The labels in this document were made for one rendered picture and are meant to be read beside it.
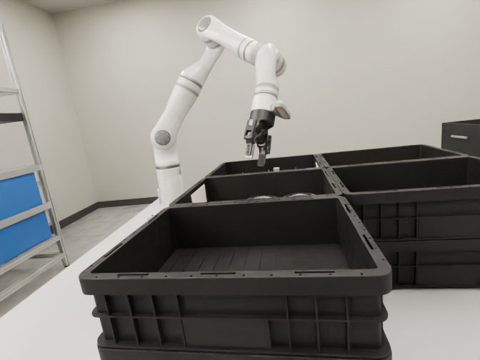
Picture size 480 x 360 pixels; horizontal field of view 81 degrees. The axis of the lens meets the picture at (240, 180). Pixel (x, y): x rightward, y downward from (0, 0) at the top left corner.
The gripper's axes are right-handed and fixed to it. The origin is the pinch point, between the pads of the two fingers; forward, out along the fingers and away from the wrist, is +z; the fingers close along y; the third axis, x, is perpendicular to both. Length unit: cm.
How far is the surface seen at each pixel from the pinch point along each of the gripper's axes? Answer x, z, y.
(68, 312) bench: -33, 46, 23
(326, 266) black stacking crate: 25.0, 23.1, 16.3
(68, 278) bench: -49, 43, 13
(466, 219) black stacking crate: 48.4, 9.9, 1.6
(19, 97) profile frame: -224, -48, -35
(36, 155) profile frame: -219, -7, -55
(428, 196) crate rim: 41.4, 6.6, 6.0
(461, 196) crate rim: 46.8, 5.7, 4.5
